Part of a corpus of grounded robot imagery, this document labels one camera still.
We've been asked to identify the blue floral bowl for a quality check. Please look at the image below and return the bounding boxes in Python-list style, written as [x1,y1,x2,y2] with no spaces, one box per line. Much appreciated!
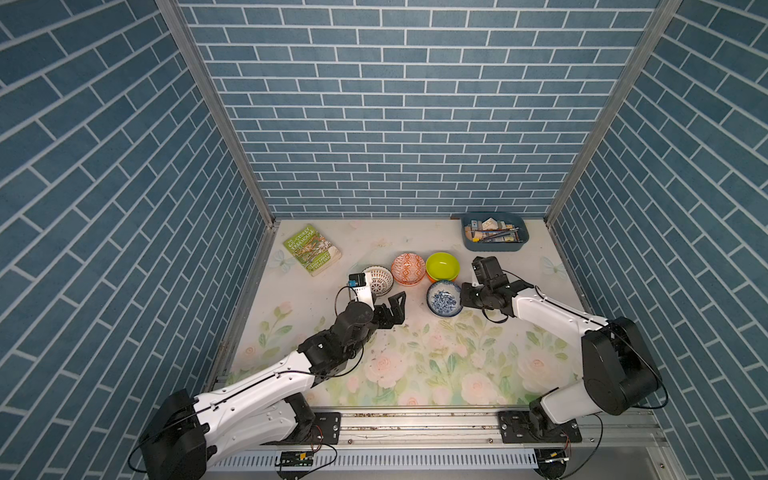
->
[426,280,463,318]

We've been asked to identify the left circuit board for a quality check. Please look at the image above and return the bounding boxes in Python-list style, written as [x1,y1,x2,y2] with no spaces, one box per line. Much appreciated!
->
[276,451,315,470]

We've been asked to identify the circuit board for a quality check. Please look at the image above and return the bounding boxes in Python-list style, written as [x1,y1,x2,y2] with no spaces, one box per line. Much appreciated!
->
[276,451,315,470]
[534,449,570,480]

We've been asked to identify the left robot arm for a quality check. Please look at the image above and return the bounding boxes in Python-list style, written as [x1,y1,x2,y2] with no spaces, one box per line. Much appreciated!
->
[127,292,406,479]

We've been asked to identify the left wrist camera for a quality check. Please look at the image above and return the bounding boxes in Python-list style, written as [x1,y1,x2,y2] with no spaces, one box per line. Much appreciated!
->
[348,272,375,308]

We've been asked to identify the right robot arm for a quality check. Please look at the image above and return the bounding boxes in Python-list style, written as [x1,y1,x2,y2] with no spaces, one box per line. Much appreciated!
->
[460,256,666,431]

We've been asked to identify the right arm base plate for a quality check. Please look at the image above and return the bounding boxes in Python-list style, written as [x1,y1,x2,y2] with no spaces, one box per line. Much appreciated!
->
[497,409,583,445]

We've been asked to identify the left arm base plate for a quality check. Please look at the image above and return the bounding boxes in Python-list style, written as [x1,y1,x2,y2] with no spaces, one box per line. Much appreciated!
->
[284,412,342,446]

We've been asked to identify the red geometric pattern bowl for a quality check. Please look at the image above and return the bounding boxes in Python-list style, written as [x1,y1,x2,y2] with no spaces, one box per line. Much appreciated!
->
[390,252,426,286]

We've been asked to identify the right circuit board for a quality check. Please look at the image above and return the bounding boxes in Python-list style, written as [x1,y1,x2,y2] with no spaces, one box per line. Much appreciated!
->
[534,449,570,480]

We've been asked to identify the dark red lattice bowl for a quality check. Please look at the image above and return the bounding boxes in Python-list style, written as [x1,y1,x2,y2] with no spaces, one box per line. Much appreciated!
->
[363,265,394,298]

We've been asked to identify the art supplies in bin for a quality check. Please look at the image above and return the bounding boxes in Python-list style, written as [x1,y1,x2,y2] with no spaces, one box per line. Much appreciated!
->
[464,218,521,243]

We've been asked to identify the lime green bowl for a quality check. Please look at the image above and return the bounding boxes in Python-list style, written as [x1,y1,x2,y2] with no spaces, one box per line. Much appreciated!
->
[425,252,461,281]

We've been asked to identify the teal plastic bin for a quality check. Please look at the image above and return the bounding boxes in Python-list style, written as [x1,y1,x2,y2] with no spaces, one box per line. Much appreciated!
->
[457,212,530,252]

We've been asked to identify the aluminium rail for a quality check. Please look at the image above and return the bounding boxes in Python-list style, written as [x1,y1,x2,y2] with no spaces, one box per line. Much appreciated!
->
[170,406,667,452]

